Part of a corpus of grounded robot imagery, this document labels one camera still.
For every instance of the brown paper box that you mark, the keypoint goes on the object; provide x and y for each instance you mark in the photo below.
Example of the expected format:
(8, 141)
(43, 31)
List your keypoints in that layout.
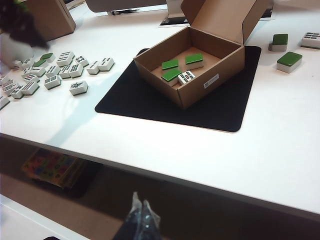
(212, 72)

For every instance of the five bamboo mahjong tile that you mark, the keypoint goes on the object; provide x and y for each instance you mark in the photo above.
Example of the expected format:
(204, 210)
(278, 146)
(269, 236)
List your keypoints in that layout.
(186, 77)

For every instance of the green and white box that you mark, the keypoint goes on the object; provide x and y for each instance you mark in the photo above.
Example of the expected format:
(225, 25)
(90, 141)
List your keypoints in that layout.
(21, 3)

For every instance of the black and red device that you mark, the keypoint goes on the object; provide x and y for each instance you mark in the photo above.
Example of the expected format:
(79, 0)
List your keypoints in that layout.
(51, 238)

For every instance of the black rectangular mat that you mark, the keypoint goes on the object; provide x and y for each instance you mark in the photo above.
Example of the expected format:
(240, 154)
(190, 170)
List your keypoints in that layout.
(150, 107)

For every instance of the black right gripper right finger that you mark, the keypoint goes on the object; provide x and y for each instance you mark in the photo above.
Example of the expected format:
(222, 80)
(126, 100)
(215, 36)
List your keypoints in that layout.
(150, 225)

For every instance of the face-up white mahjong tile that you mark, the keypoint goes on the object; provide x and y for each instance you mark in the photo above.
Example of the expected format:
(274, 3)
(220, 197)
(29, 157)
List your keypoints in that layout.
(28, 62)
(17, 64)
(17, 91)
(8, 85)
(3, 102)
(311, 38)

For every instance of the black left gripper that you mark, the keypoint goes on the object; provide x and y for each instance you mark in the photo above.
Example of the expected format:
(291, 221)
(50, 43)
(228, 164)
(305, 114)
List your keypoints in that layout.
(17, 22)

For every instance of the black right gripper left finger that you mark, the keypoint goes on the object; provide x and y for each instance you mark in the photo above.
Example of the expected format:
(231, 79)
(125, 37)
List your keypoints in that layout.
(130, 225)

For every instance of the seven bamboo mahjong tile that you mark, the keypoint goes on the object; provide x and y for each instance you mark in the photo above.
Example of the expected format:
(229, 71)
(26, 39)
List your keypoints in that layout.
(65, 71)

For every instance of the two bamboo mahjong tile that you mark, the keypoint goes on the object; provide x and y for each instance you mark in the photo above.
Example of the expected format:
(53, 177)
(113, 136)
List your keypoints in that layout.
(93, 67)

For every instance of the bird one bamboo mahjong tile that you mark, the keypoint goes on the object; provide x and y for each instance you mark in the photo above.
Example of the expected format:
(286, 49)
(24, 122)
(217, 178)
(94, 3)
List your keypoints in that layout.
(78, 87)

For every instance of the colourful box under table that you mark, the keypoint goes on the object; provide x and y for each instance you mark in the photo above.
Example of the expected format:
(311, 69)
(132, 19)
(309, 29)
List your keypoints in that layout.
(52, 167)

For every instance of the green-backed mahjong tile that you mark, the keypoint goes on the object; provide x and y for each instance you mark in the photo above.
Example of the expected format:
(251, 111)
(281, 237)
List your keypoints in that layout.
(290, 60)
(193, 59)
(170, 64)
(48, 56)
(279, 40)
(171, 75)
(39, 62)

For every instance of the white paper cup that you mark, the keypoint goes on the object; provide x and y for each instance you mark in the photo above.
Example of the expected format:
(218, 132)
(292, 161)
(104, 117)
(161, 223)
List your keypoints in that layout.
(15, 50)

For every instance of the four bamboo mahjong tile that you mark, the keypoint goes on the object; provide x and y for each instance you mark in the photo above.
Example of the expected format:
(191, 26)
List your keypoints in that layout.
(53, 70)

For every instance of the six bamboo mahjong tile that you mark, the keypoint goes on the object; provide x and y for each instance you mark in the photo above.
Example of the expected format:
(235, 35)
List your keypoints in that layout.
(66, 55)
(53, 81)
(63, 61)
(76, 70)

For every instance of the closed brown cardboard box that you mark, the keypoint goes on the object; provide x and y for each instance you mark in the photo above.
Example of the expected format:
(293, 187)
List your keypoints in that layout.
(55, 20)

